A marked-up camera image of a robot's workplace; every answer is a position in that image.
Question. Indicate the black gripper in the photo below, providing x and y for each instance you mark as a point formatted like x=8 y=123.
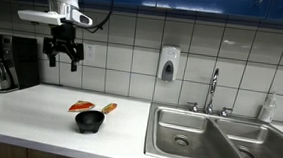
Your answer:
x=63 y=35

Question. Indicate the granola bar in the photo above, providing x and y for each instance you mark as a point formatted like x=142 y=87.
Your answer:
x=109 y=108

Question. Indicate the black stone bowl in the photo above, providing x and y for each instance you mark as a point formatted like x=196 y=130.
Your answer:
x=89 y=120

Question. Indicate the black silver coffee maker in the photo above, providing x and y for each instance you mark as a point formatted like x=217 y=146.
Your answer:
x=22 y=60

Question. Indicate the red orange chips bag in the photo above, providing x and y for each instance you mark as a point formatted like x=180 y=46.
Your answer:
x=80 y=106

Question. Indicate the chrome sink faucet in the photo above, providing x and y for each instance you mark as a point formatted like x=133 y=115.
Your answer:
x=213 y=84

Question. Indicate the stainless steel double sink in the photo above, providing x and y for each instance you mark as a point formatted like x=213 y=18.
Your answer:
x=197 y=143

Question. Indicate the clear pump soap bottle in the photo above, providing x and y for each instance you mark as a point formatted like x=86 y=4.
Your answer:
x=267 y=109

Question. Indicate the white wall outlet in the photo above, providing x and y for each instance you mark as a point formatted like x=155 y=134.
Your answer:
x=90 y=52

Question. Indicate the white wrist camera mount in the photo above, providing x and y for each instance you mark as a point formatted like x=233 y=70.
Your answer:
x=40 y=17

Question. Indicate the white wall soap dispenser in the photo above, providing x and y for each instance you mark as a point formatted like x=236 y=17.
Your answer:
x=168 y=62

